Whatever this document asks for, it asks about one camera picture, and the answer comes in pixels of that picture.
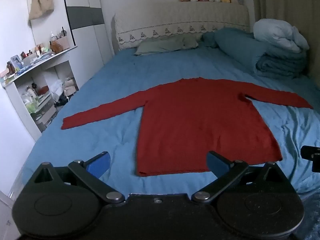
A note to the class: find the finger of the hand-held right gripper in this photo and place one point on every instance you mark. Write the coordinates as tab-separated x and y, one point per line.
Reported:
312	155

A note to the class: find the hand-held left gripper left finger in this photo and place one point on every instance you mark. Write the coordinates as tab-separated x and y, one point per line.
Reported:
100	164

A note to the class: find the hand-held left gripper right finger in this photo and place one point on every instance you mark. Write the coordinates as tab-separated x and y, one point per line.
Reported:
215	164

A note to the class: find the red knit sweater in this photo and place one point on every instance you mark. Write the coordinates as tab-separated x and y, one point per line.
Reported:
200	125

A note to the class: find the bed with blue sheet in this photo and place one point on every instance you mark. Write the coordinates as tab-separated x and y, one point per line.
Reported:
112	92

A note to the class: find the beige cloth bag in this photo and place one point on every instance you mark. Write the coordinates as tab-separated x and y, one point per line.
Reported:
70	86

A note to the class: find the white plastic bag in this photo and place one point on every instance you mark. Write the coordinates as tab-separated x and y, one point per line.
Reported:
56	88

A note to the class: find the white shelf unit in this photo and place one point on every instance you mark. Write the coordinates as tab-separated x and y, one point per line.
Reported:
15	100

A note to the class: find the folded blue duvet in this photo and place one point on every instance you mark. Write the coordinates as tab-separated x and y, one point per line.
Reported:
237	47

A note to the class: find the brown box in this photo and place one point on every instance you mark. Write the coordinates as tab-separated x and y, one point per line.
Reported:
62	43

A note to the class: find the pale blue duvet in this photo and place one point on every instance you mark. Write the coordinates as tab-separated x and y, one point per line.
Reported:
275	33

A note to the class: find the cluster of bottles and boxes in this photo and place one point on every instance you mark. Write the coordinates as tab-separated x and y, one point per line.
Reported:
17	65

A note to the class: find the grey-green pillow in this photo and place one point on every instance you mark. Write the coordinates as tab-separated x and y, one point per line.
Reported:
162	45

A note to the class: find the white and grey wardrobe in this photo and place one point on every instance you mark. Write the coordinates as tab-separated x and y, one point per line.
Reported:
85	12

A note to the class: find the white lace headboard cover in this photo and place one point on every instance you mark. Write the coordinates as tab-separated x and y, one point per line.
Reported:
175	15

